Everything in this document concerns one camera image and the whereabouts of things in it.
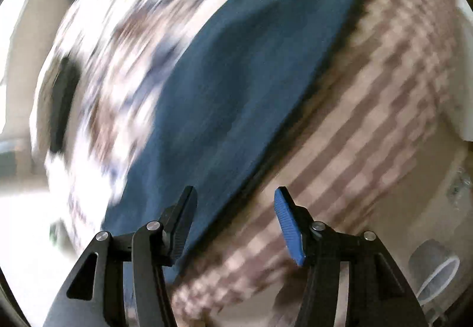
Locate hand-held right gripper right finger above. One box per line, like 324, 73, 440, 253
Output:
273, 186, 431, 327

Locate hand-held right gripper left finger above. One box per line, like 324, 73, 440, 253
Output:
43, 186, 197, 327

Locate dark blue denim pants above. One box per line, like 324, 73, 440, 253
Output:
101, 0, 370, 276

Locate grey cup with white rim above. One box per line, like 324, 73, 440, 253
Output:
408, 240, 461, 305

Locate brown checked bed sheet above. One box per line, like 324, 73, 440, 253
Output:
170, 0, 462, 327

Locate floral blanket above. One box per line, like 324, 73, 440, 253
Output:
31, 0, 259, 250

